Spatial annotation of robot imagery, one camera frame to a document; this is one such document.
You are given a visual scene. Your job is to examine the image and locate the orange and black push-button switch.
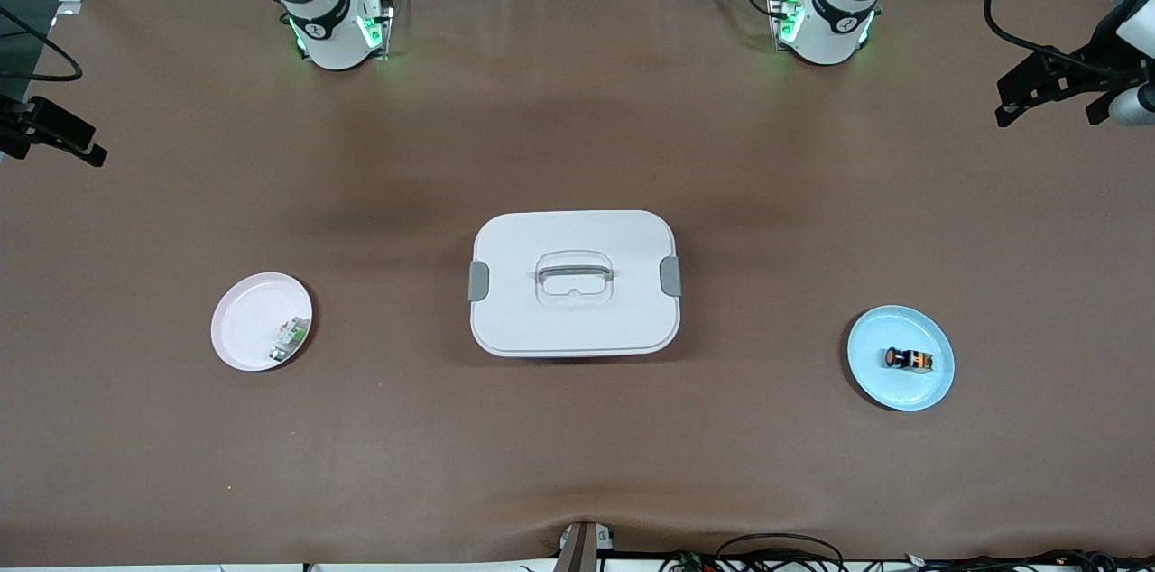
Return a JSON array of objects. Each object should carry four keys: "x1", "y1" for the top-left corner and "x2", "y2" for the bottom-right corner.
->
[{"x1": 883, "y1": 346, "x2": 935, "y2": 374}]

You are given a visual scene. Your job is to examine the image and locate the pink round plate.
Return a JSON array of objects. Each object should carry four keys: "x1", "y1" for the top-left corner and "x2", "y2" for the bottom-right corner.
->
[{"x1": 210, "y1": 272, "x2": 314, "y2": 373}]

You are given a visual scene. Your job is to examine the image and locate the light blue round plate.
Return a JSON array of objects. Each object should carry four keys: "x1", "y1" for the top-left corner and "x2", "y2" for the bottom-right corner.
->
[{"x1": 846, "y1": 305, "x2": 956, "y2": 412}]

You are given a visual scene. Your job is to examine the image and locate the white lidded storage box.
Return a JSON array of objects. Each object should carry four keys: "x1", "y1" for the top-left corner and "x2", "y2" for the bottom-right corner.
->
[{"x1": 467, "y1": 209, "x2": 683, "y2": 359}]

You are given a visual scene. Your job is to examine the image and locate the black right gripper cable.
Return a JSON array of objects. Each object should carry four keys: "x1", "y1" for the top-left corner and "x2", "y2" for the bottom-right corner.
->
[{"x1": 0, "y1": 6, "x2": 84, "y2": 84}]

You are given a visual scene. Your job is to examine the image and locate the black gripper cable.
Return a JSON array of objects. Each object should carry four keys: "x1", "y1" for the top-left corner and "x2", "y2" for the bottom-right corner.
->
[
  {"x1": 0, "y1": 6, "x2": 84, "y2": 84},
  {"x1": 984, "y1": 0, "x2": 1129, "y2": 78}
]

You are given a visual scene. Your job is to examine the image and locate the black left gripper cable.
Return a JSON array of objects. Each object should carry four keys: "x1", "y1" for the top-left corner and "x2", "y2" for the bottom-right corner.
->
[{"x1": 984, "y1": 0, "x2": 1129, "y2": 78}]

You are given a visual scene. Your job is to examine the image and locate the green and white small switch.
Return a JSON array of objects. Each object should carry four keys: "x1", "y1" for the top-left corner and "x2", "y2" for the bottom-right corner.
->
[{"x1": 269, "y1": 317, "x2": 312, "y2": 364}]

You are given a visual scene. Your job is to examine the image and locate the black cable loop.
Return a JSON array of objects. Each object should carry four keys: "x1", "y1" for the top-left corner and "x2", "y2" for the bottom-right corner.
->
[{"x1": 717, "y1": 533, "x2": 846, "y2": 572}]

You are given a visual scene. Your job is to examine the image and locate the tangled cables with connectors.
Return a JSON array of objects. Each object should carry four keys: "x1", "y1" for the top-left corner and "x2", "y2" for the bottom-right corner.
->
[{"x1": 659, "y1": 548, "x2": 1155, "y2": 572}]

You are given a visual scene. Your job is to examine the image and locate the grey metal clamp bracket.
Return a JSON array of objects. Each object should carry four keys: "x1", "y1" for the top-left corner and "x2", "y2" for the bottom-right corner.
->
[{"x1": 555, "y1": 521, "x2": 616, "y2": 572}]

